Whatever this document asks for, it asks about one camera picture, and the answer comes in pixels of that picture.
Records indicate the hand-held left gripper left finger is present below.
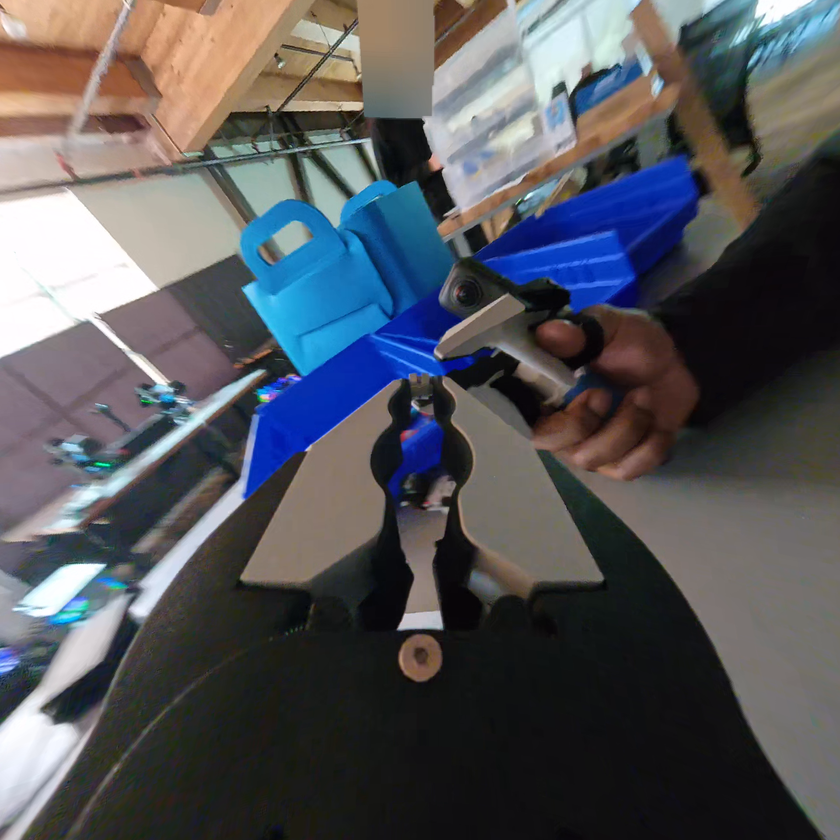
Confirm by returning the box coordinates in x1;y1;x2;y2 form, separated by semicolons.
238;381;416;632

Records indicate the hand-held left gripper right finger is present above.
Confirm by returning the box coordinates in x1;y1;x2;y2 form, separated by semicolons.
430;379;606;631

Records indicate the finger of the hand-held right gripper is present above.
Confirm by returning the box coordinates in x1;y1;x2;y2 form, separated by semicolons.
445;360;511;391
434;294;529;362

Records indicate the person's right forearm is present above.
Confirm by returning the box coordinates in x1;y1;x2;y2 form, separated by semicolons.
650;157;840;427

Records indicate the grey desk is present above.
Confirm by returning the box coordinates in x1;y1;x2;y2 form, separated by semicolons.
128;217;840;840

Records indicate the person's right hand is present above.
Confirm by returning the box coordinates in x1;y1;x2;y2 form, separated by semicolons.
532;307;701;481

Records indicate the light blue felt bag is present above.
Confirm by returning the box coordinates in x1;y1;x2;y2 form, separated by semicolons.
341;180;457;316
239;200;395;376

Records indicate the pile of toy bricks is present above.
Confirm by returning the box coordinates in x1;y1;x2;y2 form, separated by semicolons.
394;407;460;513

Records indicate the blue plastic bin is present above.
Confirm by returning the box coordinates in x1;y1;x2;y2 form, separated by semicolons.
243;230;639;500
472;156;701;277

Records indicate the clear plastic drawer unit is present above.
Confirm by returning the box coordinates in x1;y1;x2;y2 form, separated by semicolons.
427;20;578;211

